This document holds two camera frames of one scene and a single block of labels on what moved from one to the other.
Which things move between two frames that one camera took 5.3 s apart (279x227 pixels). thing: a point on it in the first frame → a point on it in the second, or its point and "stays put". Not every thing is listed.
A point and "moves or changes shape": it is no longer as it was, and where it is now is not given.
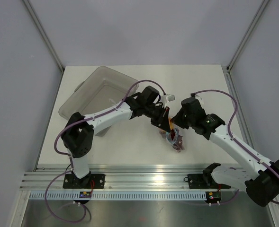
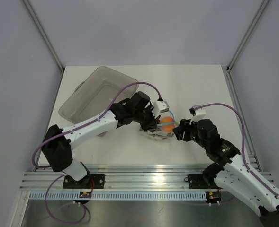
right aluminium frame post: [260, 10] stays put
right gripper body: [182, 120] → [191, 130]
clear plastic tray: [103, 88] stays put
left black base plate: [70, 181] stays put
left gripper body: [157, 114] → [148, 118]
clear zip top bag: [175, 136] moves or changes shape
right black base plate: [196, 181] stays put
